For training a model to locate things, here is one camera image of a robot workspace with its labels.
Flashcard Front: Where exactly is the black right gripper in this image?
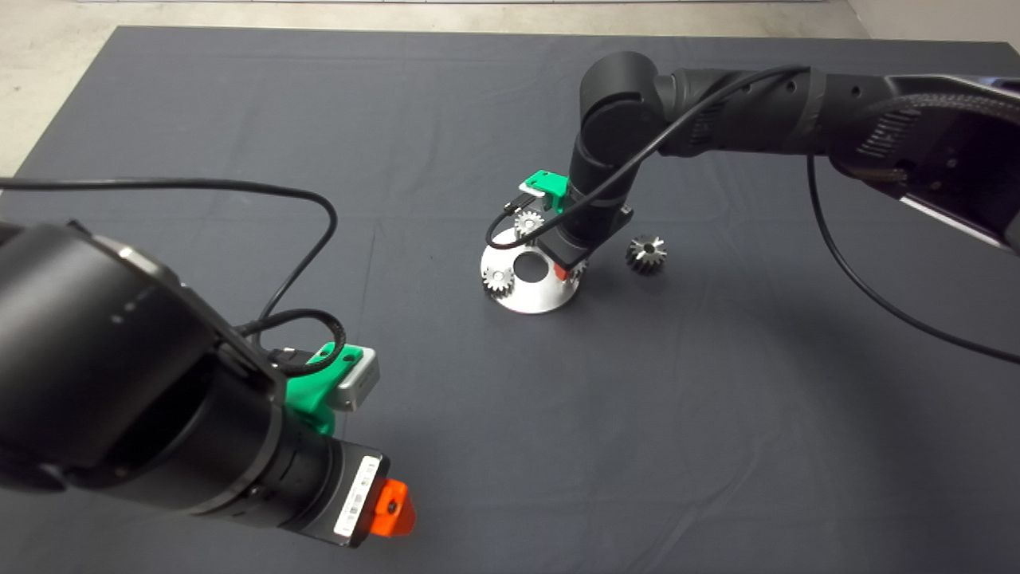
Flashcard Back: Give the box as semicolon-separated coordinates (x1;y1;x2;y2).
540;202;635;282

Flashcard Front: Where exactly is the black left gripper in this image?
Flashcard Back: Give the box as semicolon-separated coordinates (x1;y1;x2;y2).
299;437;417;548

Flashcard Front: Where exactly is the large steel gear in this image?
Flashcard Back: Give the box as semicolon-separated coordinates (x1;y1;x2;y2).
625;234;669;276

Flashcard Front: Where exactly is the round metal plate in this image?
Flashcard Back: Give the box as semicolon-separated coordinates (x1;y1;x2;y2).
479;226;581;316

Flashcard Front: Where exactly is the dark grey table cloth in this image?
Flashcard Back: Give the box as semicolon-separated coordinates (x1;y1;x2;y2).
0;26;1020;574

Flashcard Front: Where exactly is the black right camera cable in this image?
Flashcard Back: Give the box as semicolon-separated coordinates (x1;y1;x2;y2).
484;64;1020;366

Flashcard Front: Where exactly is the black camera cable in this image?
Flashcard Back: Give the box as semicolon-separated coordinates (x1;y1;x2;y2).
0;177;347;377
484;64;1020;366

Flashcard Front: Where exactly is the silver right camera box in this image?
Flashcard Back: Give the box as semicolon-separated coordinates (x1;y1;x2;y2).
518;181;559;210

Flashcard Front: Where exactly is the silver camera box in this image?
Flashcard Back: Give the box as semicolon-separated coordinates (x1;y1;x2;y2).
331;347;381;411
518;181;559;210

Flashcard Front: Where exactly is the green right camera mount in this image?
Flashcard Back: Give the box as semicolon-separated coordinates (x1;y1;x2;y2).
526;170;571;214

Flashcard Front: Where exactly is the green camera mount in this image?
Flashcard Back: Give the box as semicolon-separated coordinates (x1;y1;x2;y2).
283;341;364;435
526;170;571;214

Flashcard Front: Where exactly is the silver left camera box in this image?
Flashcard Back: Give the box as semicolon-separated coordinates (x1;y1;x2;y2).
331;347;381;411

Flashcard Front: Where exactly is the green left camera mount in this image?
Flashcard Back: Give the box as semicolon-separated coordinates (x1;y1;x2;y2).
283;341;364;435

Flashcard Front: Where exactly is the black left camera cable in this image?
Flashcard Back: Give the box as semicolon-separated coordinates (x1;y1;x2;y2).
0;177;347;377

